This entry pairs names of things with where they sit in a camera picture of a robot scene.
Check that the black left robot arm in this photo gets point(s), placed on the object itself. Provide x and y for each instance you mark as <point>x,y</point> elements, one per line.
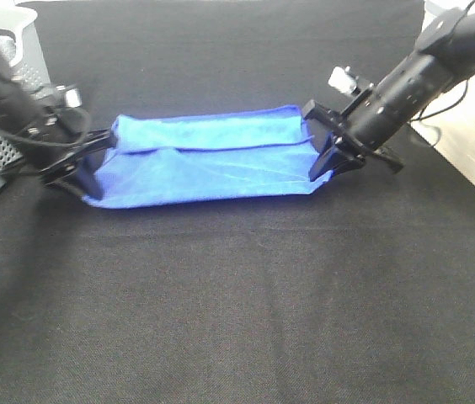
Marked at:
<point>20,108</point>

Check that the blue microfibre towel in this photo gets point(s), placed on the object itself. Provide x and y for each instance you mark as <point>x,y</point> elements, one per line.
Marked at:
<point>197,158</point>

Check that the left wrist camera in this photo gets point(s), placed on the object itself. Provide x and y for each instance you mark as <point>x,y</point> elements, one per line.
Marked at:
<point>63,96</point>

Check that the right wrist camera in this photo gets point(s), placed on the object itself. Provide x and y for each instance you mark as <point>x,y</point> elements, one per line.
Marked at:
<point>346,81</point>

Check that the grey towel in basket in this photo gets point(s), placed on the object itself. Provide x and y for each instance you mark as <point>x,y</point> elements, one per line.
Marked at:
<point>8,49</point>

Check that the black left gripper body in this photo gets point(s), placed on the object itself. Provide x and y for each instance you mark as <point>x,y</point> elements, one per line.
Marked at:
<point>52,140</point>

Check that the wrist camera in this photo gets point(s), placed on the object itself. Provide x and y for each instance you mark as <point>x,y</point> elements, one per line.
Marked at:
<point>346,81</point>
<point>63,96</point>

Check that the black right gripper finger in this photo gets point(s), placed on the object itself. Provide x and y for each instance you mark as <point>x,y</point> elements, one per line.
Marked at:
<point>338,158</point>
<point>329,119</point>

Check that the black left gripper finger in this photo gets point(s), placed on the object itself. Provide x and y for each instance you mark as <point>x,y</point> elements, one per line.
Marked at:
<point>97,141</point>
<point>76,179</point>

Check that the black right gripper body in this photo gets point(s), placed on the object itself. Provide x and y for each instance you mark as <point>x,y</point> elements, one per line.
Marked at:
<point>409,87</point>

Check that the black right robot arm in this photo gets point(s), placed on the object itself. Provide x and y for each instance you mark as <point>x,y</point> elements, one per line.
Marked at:
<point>443,56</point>

